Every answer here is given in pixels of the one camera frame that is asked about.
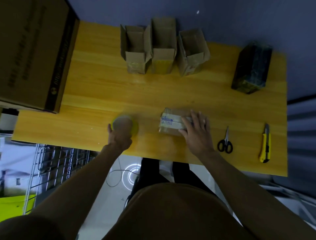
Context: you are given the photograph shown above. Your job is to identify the person's left hand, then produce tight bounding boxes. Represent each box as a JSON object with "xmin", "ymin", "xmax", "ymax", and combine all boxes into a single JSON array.
[{"xmin": 107, "ymin": 122, "xmax": 135, "ymax": 152}]

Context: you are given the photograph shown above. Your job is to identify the person's right hand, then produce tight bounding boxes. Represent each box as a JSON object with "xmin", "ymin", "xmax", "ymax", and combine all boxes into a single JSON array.
[{"xmin": 178, "ymin": 110, "xmax": 215, "ymax": 159}]

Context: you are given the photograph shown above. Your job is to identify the yellow tape roll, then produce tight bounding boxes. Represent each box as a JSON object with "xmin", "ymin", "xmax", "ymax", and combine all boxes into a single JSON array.
[{"xmin": 110, "ymin": 114, "xmax": 139, "ymax": 138}]

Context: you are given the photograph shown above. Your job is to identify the black handled scissors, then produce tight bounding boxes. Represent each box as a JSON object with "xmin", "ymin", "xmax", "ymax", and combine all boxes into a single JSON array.
[{"xmin": 217, "ymin": 125, "xmax": 234, "ymax": 154}]

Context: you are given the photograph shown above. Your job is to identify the brown box with white label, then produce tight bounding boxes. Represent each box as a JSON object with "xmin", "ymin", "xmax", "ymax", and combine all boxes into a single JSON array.
[{"xmin": 158, "ymin": 106, "xmax": 196, "ymax": 137}]

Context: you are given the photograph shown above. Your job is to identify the small carton red label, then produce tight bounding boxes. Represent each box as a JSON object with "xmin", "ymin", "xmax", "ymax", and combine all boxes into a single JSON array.
[{"xmin": 176, "ymin": 28, "xmax": 211, "ymax": 77}]

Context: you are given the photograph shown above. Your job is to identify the black cardboard box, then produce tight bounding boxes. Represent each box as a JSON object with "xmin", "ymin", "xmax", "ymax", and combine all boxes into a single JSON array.
[{"xmin": 231, "ymin": 41, "xmax": 273, "ymax": 95}]

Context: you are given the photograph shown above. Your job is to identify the small carton yellow tape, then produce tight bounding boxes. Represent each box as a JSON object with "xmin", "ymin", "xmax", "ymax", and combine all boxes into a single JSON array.
[{"xmin": 150, "ymin": 16, "xmax": 178, "ymax": 74}]

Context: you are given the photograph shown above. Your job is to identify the person's left forearm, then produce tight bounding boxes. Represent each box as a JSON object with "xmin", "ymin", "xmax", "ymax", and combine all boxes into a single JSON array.
[{"xmin": 0, "ymin": 144, "xmax": 124, "ymax": 240}]

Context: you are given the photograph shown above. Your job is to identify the person's right forearm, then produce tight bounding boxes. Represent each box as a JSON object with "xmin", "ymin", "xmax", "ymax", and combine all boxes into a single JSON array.
[{"xmin": 200, "ymin": 151, "xmax": 316, "ymax": 240}]

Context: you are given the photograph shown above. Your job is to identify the person's black trousers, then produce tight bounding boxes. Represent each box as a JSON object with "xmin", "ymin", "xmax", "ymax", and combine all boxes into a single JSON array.
[{"xmin": 123, "ymin": 158, "xmax": 218, "ymax": 211}]

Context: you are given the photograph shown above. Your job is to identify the person's brown shirt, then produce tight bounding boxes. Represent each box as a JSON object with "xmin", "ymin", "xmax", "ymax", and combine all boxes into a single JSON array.
[{"xmin": 102, "ymin": 182, "xmax": 257, "ymax": 240}]

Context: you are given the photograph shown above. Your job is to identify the yellow utility knife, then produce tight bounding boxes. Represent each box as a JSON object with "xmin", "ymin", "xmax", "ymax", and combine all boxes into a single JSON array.
[{"xmin": 258, "ymin": 123, "xmax": 272, "ymax": 164}]

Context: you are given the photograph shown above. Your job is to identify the grey pleated curtain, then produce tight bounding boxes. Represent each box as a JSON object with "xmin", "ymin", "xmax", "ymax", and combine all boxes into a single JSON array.
[{"xmin": 273, "ymin": 95, "xmax": 316, "ymax": 191}]

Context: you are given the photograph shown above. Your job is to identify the white metal rack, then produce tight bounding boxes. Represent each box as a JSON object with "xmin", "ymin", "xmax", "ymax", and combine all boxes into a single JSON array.
[{"xmin": 261, "ymin": 183, "xmax": 316, "ymax": 225}]

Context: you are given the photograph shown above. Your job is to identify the large flat brown carton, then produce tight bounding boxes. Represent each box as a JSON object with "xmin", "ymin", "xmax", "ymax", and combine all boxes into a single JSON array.
[{"xmin": 0, "ymin": 0, "xmax": 80, "ymax": 114}]

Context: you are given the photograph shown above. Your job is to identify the thin floor cable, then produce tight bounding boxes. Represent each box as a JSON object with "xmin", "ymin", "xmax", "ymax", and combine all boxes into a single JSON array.
[{"xmin": 105, "ymin": 157, "xmax": 140, "ymax": 188}]

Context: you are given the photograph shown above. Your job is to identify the metal wire cart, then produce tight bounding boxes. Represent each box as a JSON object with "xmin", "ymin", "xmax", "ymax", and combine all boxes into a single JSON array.
[{"xmin": 22, "ymin": 143, "xmax": 98, "ymax": 216}]

